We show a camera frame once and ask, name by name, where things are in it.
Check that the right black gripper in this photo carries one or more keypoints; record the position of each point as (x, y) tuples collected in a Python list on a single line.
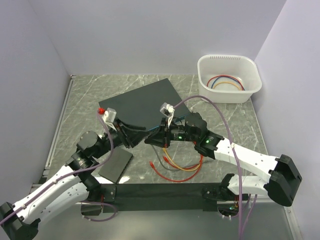
[(161, 137)]

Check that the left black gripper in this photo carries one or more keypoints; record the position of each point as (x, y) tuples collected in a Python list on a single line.
[(123, 129)]

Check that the small black network switch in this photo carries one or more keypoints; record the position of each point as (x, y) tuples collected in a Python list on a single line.
[(114, 169)]

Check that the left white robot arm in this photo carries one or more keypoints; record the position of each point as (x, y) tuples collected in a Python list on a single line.
[(73, 183)]

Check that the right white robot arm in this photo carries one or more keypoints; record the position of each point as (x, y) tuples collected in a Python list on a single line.
[(275, 177)]

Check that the black base bar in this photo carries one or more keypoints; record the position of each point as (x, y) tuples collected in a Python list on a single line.
[(167, 196)]

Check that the white plastic tub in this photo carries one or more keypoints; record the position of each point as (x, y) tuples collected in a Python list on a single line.
[(228, 79)]

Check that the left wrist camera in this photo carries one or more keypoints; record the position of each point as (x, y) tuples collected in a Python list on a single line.
[(107, 116)]

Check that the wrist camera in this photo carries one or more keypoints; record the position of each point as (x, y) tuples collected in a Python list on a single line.
[(107, 116), (167, 110)]

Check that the large blue rack switch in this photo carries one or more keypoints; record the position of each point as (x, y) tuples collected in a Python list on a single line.
[(141, 106)]

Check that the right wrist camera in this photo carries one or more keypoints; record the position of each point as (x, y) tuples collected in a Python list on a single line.
[(167, 110)]

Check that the aluminium frame rail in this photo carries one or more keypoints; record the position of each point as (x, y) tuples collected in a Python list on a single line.
[(51, 152)]

